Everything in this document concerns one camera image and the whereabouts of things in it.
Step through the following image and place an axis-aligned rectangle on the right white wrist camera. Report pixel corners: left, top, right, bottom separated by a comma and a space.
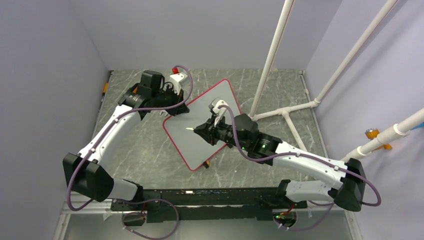
208, 97, 228, 127

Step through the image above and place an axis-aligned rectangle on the white PVC pipe right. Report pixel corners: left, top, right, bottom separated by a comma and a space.
341, 108, 424, 162

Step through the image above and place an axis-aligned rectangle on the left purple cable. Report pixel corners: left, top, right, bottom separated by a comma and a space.
66, 64, 194, 240

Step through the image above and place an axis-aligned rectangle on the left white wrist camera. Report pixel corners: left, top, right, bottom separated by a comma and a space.
169, 66, 188, 91

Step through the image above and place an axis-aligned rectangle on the purple cable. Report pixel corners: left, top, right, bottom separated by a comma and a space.
216, 104, 382, 232
66, 64, 194, 240

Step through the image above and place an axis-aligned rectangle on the white PVC pipe frame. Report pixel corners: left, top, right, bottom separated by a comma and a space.
247, 0, 397, 153

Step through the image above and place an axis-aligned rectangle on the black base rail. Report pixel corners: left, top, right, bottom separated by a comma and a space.
111, 187, 308, 223

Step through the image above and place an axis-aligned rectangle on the red-framed whiteboard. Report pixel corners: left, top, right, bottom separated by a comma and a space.
161, 78, 243, 172

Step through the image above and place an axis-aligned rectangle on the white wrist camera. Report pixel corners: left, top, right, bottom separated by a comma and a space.
208, 97, 228, 127
169, 66, 188, 91

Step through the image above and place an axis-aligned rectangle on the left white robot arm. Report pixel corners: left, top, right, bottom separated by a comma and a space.
62, 65, 193, 210

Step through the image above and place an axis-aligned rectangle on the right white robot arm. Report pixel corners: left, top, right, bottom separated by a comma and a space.
193, 114, 366, 212

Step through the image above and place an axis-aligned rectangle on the orange tool at edge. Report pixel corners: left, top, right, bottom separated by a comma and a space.
102, 82, 109, 96

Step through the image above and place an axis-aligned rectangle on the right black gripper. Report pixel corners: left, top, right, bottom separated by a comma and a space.
194, 113, 250, 151

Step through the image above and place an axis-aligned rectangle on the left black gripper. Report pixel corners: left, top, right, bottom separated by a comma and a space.
152, 84, 188, 117

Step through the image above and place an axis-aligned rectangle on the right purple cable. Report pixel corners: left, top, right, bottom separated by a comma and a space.
216, 104, 382, 232

